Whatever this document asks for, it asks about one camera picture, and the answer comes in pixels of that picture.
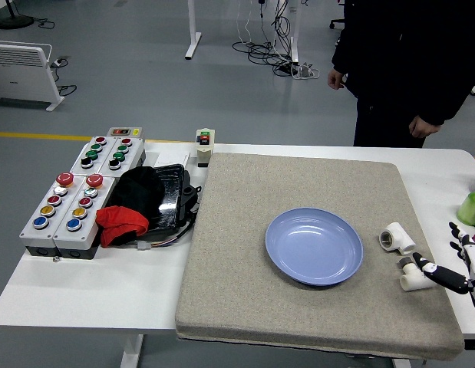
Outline person's left hand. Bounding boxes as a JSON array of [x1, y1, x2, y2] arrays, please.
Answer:
[[408, 116, 441, 140]]

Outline person's right hand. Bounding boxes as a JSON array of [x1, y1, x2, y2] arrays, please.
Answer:
[[327, 69, 348, 90]]

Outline white tee fitting metal end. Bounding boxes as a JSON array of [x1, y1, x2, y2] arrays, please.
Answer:
[[397, 257, 438, 293]]

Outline white pipe tee fitting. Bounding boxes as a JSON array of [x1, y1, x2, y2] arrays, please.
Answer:
[[378, 222, 417, 256]]

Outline blue plate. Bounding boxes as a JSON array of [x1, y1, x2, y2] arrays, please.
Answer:
[[265, 207, 364, 288]]

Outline white power strip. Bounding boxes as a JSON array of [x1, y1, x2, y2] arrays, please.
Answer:
[[292, 62, 321, 81]]

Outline green tape roll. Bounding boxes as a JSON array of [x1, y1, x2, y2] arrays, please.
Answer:
[[457, 192, 475, 228]]

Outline white desk leg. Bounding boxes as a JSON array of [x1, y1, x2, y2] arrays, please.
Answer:
[[184, 0, 203, 60], [272, 0, 300, 64]]

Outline person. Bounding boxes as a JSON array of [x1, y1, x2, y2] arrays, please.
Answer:
[[327, 0, 475, 149]]

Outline white paper card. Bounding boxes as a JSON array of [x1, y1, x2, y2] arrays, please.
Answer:
[[153, 151, 192, 168]]

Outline grey-brown mat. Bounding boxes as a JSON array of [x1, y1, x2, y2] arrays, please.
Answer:
[[174, 152, 466, 362]]

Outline grey four-button control box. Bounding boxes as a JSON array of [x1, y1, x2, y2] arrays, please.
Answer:
[[69, 135, 120, 176], [100, 136, 147, 176]]

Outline black cloth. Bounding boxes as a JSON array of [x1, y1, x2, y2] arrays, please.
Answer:
[[106, 166, 166, 227]]

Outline red cloth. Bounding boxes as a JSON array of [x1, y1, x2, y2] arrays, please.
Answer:
[[95, 205, 150, 248]]

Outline grey emergency-stop button box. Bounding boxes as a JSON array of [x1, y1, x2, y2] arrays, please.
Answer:
[[19, 172, 87, 257], [52, 173, 116, 261]]

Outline white panel heater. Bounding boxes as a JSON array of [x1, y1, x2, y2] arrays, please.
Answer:
[[0, 39, 66, 113]]

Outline black round stand base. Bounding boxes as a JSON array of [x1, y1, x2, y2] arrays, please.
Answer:
[[0, 0, 35, 31]]

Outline white table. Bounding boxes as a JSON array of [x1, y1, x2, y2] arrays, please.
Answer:
[[0, 142, 475, 368]]

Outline black floor cable tangle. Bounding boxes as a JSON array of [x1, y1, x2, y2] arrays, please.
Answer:
[[232, 0, 299, 77]]

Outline beige red-green switch box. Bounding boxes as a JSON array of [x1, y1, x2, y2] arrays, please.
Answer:
[[194, 128, 216, 169]]

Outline small grey switch box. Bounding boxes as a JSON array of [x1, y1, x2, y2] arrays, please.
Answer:
[[107, 126, 143, 140]]

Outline coloured wire bundle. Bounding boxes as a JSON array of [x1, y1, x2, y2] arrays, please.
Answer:
[[136, 216, 196, 251]]

